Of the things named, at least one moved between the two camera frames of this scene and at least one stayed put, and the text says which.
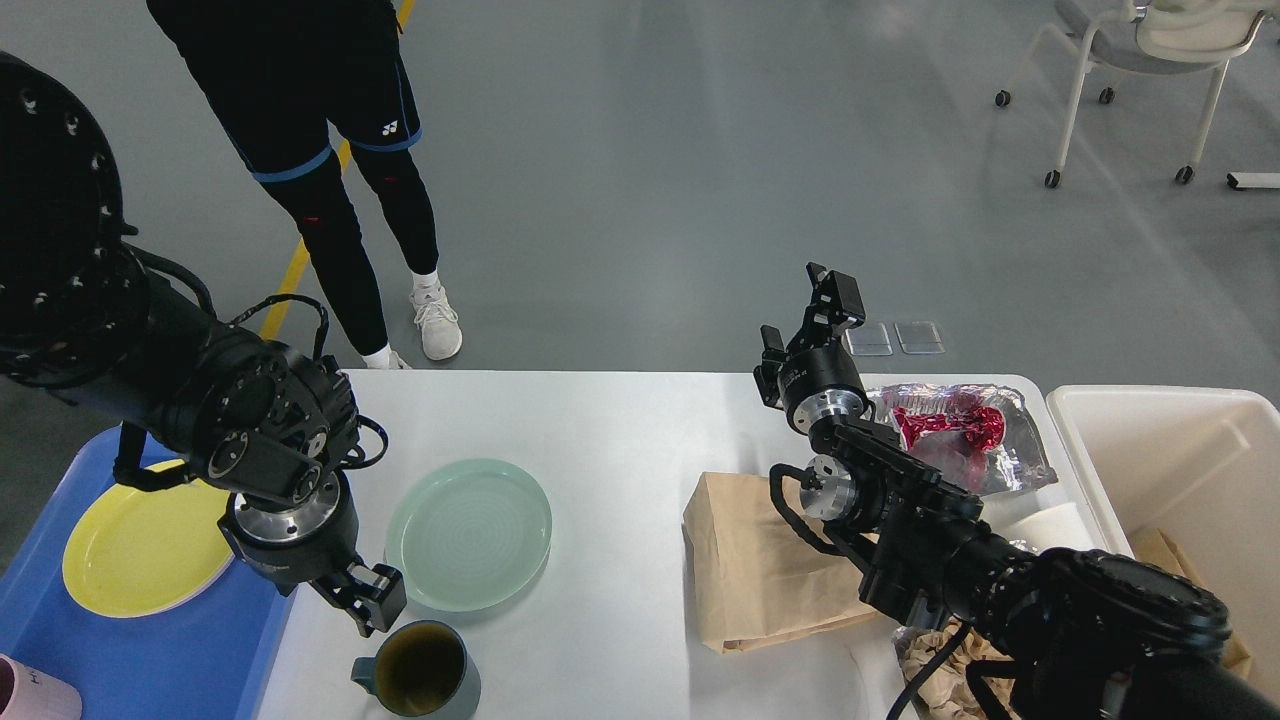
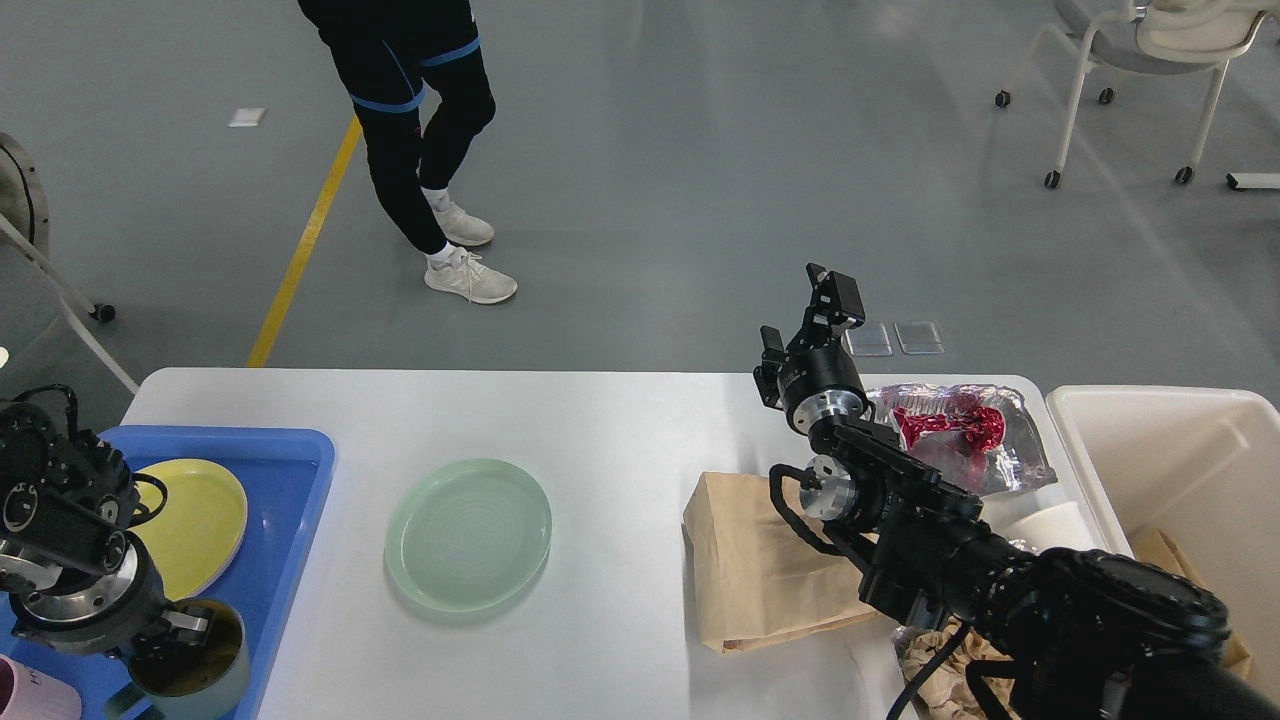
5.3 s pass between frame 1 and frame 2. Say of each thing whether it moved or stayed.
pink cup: stayed
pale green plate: stayed
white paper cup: stayed
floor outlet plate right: stayed
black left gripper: moved
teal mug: moved
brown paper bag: stayed
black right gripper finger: stayed
